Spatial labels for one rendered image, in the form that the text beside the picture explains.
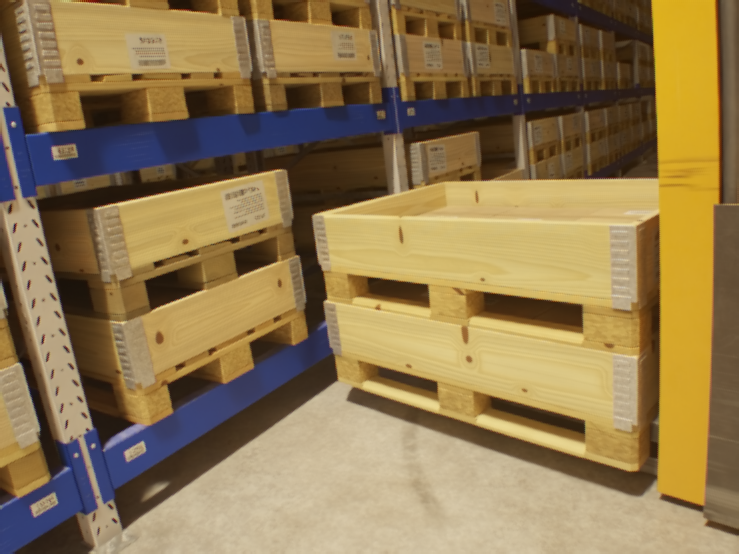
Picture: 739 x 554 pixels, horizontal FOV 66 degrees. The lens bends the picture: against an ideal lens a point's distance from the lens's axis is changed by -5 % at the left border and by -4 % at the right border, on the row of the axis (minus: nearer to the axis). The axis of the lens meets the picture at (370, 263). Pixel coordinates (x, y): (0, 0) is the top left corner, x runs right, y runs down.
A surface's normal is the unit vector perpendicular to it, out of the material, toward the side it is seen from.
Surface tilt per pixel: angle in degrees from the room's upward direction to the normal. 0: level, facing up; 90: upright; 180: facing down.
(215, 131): 90
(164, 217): 90
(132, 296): 90
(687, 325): 90
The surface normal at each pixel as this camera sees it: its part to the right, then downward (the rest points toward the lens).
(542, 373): -0.69, 0.25
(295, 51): 0.82, 0.03
